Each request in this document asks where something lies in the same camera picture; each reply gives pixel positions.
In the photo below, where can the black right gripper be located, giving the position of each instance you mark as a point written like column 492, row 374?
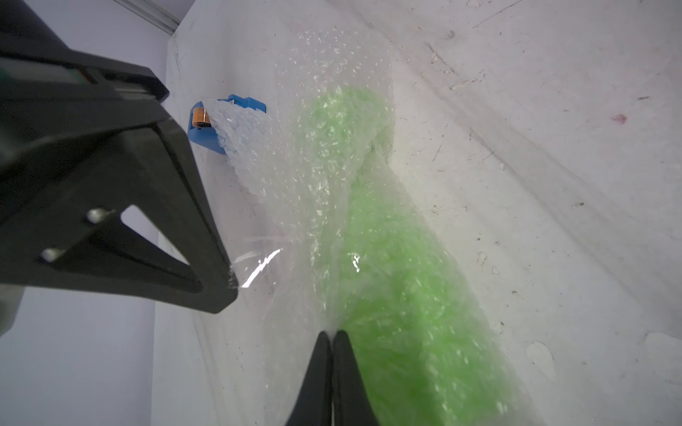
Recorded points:
column 84, row 208

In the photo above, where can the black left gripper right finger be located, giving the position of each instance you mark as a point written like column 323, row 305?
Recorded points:
column 351, row 406

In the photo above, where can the clear bubble wrap sheet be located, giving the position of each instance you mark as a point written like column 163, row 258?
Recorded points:
column 262, row 148

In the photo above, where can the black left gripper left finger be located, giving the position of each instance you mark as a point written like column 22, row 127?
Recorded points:
column 313, row 406

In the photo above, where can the green plastic wine glass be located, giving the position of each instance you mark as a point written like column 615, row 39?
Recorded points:
column 421, row 343

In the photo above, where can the blue tape dispenser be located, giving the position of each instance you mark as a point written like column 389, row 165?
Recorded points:
column 200, row 130

